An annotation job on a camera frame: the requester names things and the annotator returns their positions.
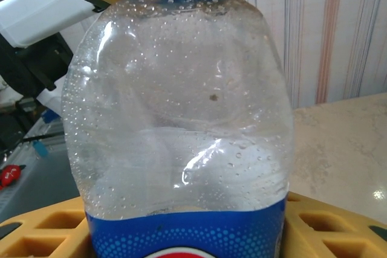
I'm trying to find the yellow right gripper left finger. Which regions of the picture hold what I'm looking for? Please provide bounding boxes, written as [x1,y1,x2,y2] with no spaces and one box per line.
[0,196,93,258]

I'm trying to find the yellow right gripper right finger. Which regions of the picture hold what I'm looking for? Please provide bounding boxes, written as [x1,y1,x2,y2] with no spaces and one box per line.
[282,191,387,258]

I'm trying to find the clear Pepsi bottle blue cap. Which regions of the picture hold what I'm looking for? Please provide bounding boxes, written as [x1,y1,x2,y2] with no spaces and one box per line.
[60,0,296,258]

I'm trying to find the orange handled pliers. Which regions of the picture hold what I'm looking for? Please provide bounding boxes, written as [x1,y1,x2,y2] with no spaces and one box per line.
[0,164,27,191]

